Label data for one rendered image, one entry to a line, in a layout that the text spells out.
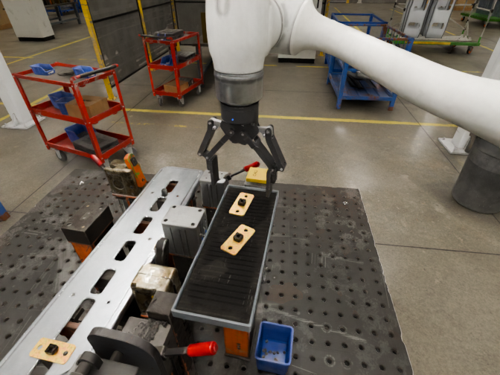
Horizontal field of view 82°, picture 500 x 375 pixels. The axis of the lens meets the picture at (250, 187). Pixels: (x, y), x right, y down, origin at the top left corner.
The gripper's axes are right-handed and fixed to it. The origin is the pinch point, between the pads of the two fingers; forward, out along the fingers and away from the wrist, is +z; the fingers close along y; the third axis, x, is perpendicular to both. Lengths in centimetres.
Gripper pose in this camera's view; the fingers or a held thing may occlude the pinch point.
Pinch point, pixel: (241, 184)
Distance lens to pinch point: 68.2
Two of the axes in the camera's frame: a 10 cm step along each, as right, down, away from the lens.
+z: 0.0, 8.0, 6.0
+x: -3.3, 5.7, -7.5
